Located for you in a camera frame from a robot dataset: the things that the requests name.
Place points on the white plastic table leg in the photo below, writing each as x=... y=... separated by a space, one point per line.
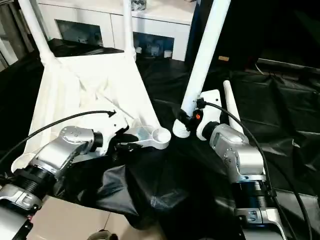
x=35 y=25
x=205 y=50
x=231 y=105
x=127 y=30

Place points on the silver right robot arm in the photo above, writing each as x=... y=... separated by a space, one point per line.
x=237 y=150

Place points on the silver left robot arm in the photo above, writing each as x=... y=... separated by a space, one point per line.
x=62 y=150

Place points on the small bottle with white label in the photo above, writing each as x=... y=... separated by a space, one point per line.
x=153 y=50
x=167 y=53
x=138 y=49

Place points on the dark rounded robot body part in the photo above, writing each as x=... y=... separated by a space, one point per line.
x=103 y=235

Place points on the white cabinet with glass doors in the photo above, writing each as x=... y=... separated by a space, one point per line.
x=162 y=17

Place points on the long black bar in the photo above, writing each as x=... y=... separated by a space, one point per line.
x=287 y=63

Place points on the black backdrop cloth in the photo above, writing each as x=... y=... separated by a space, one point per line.
x=262 y=27

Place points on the grey curtain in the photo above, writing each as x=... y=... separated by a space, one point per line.
x=12 y=32

